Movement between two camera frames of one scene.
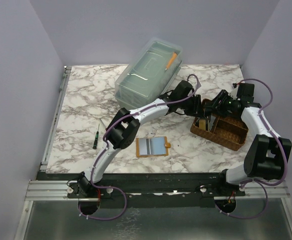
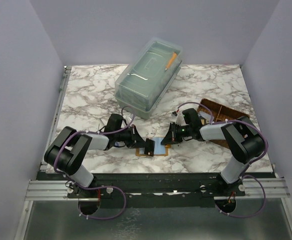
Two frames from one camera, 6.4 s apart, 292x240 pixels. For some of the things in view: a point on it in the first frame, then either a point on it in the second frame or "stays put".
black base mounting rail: x=96 y=186 stays put
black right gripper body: x=227 y=105 → x=184 y=132
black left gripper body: x=191 y=105 → x=126 y=136
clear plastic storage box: x=149 y=73 stays put
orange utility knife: x=175 y=54 stays put
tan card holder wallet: x=156 y=146 stays put
